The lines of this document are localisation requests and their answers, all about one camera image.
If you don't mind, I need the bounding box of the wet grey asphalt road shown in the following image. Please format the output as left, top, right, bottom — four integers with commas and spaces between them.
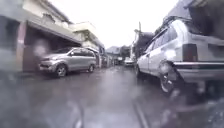
0, 65, 224, 128

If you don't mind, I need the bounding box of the building with dark roof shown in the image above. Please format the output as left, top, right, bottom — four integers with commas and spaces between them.
163, 0, 224, 41

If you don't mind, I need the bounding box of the white station wagon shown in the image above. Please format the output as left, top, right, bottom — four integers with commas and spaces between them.
134, 16, 224, 94

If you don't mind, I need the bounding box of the silver minivan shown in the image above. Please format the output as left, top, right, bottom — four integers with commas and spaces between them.
37, 46, 98, 78

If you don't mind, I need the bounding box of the beige building with garage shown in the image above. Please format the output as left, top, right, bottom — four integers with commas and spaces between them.
0, 0, 107, 75

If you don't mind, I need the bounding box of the white vehicle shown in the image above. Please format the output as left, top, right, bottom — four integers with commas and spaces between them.
123, 57, 135, 67

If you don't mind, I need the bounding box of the grey building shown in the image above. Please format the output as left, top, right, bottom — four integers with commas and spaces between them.
105, 45, 123, 66

